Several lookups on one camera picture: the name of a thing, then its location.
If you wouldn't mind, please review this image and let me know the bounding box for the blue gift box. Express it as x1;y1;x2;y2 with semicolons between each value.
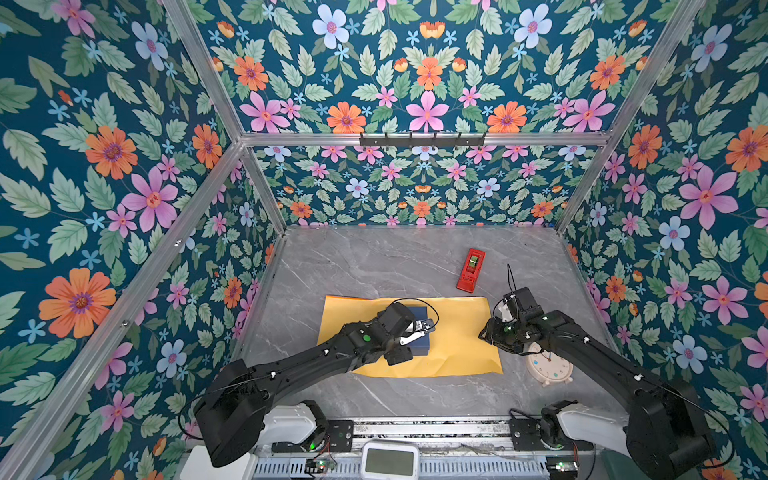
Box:
407;307;434;357

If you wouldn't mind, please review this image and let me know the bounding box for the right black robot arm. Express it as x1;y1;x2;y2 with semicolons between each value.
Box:
478;288;716;479

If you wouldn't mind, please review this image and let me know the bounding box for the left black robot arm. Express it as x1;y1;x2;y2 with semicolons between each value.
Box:
194;302;416;467

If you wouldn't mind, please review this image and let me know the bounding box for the white box bottom left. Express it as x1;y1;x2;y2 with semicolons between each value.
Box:
178;445;259;480

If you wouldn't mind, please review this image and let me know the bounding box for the white round clock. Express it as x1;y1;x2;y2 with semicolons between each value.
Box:
525;342;574;387

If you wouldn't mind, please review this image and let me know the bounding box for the red tape dispenser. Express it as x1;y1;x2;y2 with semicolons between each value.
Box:
456;248;485;293

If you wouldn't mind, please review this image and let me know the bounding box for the white display device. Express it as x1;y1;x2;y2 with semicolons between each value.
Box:
360;440;420;480

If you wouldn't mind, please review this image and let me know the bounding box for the green mat bottom right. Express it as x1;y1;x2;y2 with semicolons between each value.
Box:
599;448;700;480

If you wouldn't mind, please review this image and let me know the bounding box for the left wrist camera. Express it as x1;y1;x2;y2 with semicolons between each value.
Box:
400;319;435;345

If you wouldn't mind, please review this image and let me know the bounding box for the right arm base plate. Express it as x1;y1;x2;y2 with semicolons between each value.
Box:
508;417;594;452

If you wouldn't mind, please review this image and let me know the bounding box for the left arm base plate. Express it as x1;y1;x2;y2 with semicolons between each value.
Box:
271;420;355;454

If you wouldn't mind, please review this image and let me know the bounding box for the black hook rail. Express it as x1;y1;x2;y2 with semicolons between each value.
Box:
358;132;486;149

